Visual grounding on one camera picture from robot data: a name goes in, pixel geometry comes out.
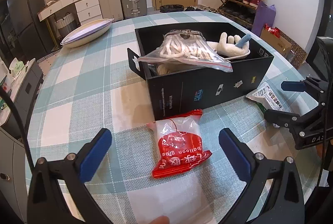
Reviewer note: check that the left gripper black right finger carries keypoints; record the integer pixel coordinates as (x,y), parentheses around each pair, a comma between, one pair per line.
(284,202)

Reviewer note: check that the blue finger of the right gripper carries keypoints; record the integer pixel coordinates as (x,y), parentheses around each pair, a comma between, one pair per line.
(290,86)
(290,121)

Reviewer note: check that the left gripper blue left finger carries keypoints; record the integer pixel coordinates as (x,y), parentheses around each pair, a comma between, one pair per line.
(46,203)

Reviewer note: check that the green white medicine sachet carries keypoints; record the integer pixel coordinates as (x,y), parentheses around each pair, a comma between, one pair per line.
(265,98)

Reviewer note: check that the white blue plush toy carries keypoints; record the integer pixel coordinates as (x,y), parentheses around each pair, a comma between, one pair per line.
(232,47)

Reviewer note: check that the adidas shoelaces zip bag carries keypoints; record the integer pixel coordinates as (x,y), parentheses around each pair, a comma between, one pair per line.
(186,47)

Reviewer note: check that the red balloon glue packet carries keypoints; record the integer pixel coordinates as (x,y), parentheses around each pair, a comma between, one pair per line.
(179,143)

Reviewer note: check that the person's left hand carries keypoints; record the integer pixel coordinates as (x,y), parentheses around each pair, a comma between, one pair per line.
(161,220)

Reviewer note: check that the cardboard box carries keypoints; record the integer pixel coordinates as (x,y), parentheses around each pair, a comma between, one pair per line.
(283,44)

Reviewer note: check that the purple yoga mat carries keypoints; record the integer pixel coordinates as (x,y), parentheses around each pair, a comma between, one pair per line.
(264,15)

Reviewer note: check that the checked green tablecloth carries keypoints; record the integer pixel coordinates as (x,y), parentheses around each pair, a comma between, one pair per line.
(92,87)

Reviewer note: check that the black storage box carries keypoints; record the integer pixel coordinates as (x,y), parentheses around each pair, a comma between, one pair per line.
(198,88)

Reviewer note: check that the grey side cabinet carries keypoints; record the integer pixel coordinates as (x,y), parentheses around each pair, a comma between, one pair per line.
(22,90)

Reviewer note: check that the tissue pack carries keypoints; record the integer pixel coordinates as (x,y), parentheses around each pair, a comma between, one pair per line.
(15,67)

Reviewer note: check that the black trash bag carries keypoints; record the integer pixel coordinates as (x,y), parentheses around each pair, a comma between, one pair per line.
(171,8)

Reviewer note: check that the dark refrigerator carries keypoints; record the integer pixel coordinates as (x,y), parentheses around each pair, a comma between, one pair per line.
(33,35)

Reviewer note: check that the white oval bowl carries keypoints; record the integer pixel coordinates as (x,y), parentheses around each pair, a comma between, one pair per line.
(87,33)

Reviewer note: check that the woven laundry basket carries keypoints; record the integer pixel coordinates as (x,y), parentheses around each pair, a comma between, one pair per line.
(66,24)

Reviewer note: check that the white dresser with drawers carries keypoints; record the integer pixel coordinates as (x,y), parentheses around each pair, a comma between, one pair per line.
(84,11)

